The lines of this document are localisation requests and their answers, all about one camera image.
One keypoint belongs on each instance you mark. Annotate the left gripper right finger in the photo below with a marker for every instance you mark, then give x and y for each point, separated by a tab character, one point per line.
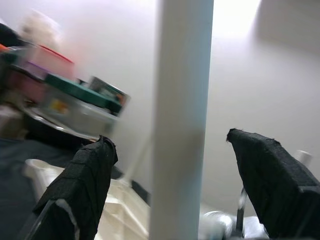
272	175

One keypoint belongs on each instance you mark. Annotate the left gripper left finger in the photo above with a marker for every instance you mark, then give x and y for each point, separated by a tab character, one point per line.
85	180

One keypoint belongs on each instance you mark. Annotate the white plastic table leg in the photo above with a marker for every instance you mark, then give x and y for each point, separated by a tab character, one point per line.
181	100

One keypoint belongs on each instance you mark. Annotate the white plastic children table top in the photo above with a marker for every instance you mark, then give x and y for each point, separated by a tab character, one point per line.
125	212

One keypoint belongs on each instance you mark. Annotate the clear plastic storage bin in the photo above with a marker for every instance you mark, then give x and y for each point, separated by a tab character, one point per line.
82	115

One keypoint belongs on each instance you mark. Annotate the dark printed carton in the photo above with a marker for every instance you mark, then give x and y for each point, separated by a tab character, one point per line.
110	91

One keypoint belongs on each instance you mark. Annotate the pink box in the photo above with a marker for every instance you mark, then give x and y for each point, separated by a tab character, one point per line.
52	60

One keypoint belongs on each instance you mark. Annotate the black bag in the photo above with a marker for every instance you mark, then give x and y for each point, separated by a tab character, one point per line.
8	35

